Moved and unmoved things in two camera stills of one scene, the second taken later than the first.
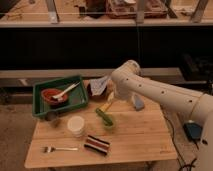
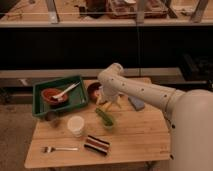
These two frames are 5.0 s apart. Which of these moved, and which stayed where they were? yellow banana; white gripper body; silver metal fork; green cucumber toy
Moved: white gripper body
Stayed: yellow banana; green cucumber toy; silver metal fork
